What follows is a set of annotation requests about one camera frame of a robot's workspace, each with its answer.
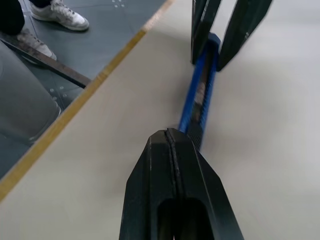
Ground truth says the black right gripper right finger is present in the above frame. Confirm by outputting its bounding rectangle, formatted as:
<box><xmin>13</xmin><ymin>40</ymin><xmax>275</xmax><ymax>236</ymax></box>
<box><xmin>166</xmin><ymin>127</ymin><xmax>245</xmax><ymax>240</ymax></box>

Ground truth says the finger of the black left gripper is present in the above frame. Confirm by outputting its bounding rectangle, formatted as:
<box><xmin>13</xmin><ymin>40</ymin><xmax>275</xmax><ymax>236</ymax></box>
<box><xmin>216</xmin><ymin>0</ymin><xmax>274</xmax><ymax>74</ymax></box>
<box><xmin>190</xmin><ymin>0</ymin><xmax>222</xmax><ymax>66</ymax></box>

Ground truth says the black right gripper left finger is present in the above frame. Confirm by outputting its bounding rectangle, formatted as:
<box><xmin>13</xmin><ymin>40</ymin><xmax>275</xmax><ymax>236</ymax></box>
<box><xmin>118</xmin><ymin>129</ymin><xmax>181</xmax><ymax>240</ymax></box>

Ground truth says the blue box cutter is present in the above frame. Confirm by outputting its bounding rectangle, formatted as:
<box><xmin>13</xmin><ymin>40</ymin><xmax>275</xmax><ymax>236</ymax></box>
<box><xmin>177</xmin><ymin>32</ymin><xmax>222</xmax><ymax>152</ymax></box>

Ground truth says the white sneaker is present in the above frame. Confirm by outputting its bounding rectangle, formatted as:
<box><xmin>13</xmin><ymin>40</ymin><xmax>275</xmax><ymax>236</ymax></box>
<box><xmin>15</xmin><ymin>27</ymin><xmax>58</xmax><ymax>61</ymax></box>
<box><xmin>29</xmin><ymin>0</ymin><xmax>90</xmax><ymax>32</ymax></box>

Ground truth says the dark metal floor bar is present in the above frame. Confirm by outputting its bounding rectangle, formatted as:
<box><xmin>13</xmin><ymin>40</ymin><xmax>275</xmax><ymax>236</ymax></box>
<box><xmin>0</xmin><ymin>37</ymin><xmax>92</xmax><ymax>89</ymax></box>

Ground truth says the grey cylindrical bin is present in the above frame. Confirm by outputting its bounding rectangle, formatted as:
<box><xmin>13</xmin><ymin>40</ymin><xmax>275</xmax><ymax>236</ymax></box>
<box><xmin>0</xmin><ymin>39</ymin><xmax>62</xmax><ymax>147</ymax></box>

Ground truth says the dark trouser leg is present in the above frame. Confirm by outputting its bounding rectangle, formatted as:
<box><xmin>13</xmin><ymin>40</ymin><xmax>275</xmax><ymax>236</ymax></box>
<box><xmin>0</xmin><ymin>0</ymin><xmax>26</xmax><ymax>35</ymax></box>

